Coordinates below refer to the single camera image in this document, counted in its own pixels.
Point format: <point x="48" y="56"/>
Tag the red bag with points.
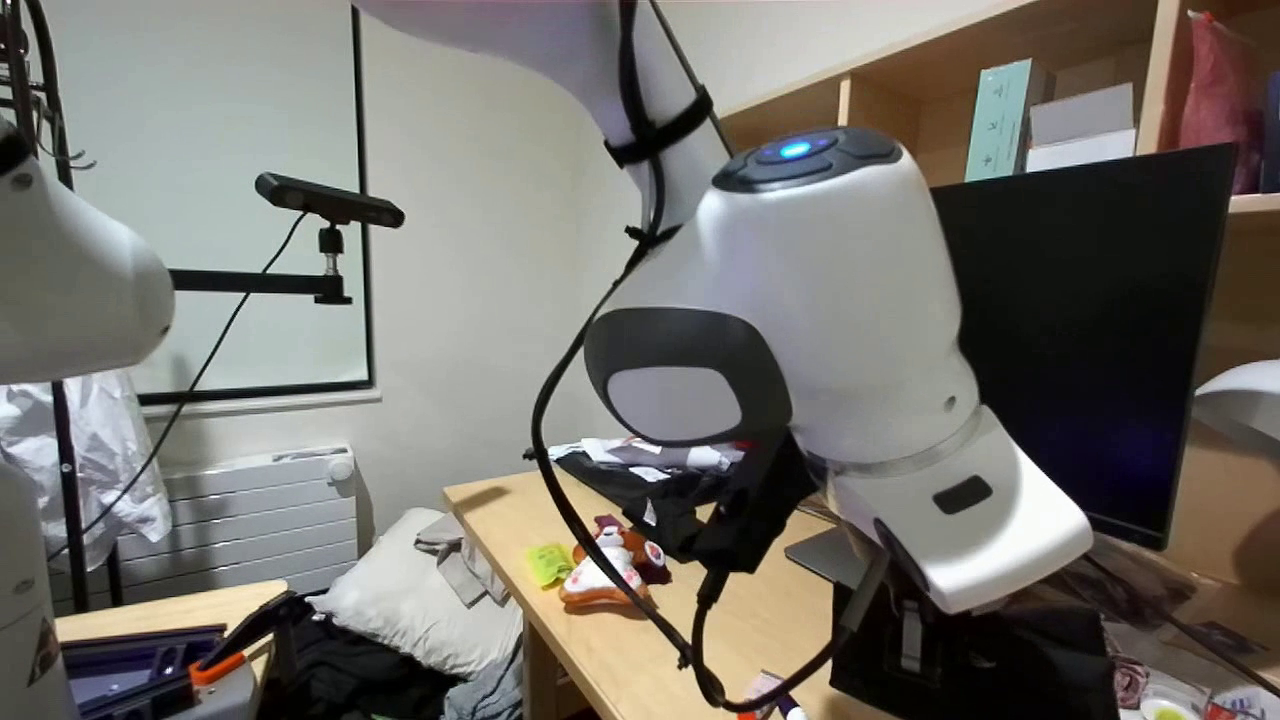
<point x="1212" y="100"/>

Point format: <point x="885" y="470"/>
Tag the silver monitor stand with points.
<point x="821" y="558"/>

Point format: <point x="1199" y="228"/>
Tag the white radiator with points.
<point x="255" y="523"/>

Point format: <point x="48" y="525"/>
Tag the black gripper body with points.
<point x="961" y="665"/>

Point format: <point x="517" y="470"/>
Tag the teal box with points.
<point x="1002" y="120"/>

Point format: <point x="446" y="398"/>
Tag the black computer monitor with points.
<point x="1094" y="333"/>

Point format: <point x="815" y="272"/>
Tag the black fabric bag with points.
<point x="345" y="665"/>

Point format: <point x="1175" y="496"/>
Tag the white coat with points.
<point x="115" y="455"/>

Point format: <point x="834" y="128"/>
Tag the black stand pole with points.
<point x="66" y="507"/>

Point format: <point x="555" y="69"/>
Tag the black folded cloth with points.
<point x="603" y="470"/>

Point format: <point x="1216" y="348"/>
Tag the orange white plush fox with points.
<point x="606" y="574"/>

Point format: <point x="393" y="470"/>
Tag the light wooden side table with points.
<point x="163" y="607"/>

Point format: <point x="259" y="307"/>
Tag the black framed window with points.
<point x="363" y="200"/>

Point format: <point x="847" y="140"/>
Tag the white lamp head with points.
<point x="1243" y="401"/>

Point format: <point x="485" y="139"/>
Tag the green wrapper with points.
<point x="546" y="565"/>

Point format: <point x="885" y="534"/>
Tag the purple tool tray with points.
<point x="135" y="665"/>

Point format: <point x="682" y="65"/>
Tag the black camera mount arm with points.
<point x="255" y="281"/>

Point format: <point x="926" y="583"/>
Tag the white cardboard box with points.
<point x="1080" y="126"/>

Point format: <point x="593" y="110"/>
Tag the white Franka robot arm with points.
<point x="826" y="295"/>

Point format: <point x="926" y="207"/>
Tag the wooden wall shelf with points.
<point x="1067" y="55"/>

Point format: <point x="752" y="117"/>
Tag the black bar camera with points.
<point x="327" y="200"/>

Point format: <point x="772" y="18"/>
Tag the pink flat eraser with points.
<point x="769" y="700"/>

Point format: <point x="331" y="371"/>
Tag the patterned plate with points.
<point x="1203" y="694"/>

